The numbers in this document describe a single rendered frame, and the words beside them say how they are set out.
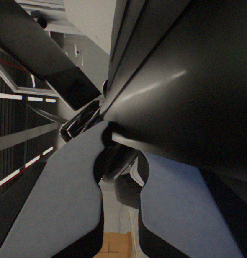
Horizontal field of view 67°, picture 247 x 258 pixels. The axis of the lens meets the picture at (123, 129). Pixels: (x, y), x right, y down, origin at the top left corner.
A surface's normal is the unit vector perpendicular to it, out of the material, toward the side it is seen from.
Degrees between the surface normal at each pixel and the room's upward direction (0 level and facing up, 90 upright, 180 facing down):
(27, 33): 128
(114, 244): 90
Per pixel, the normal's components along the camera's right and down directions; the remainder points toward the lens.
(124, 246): 0.06, 0.10
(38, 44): 0.68, -0.57
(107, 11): -0.69, 0.66
